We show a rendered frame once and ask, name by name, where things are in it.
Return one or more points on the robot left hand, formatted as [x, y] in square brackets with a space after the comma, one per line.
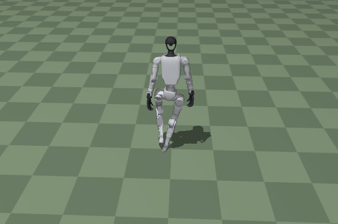
[149, 103]

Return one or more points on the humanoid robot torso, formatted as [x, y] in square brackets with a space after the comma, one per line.
[170, 71]

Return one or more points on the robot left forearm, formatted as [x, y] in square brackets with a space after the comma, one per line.
[151, 86]

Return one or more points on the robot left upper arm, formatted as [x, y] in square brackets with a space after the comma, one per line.
[155, 67]

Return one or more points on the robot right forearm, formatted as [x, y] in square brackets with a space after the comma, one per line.
[189, 84]

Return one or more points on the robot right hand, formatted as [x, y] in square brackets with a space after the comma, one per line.
[191, 98]

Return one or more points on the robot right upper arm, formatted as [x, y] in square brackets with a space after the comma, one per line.
[186, 66]

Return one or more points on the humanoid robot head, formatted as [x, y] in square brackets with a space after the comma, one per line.
[170, 40]

